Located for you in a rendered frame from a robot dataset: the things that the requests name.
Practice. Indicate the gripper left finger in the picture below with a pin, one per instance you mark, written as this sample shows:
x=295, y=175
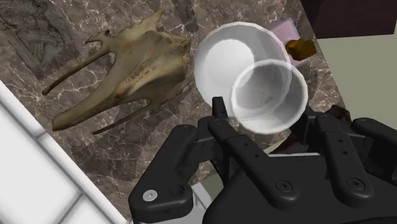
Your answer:
x=248, y=155

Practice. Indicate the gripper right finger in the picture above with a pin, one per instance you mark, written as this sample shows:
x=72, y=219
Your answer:
x=341, y=155

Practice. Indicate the small white cup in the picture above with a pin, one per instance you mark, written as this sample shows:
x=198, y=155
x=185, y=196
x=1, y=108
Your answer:
x=270, y=102

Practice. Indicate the large white bowl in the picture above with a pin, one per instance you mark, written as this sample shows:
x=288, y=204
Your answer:
x=223, y=62

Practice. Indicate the brown lumpy object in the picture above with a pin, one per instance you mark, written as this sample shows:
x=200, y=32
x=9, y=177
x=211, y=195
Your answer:
x=300, y=49

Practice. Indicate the pink box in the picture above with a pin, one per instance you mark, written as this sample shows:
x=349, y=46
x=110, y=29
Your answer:
x=287, y=31

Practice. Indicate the tan animal skull bone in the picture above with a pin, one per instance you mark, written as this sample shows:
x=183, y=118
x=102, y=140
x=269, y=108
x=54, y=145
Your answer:
x=145, y=65

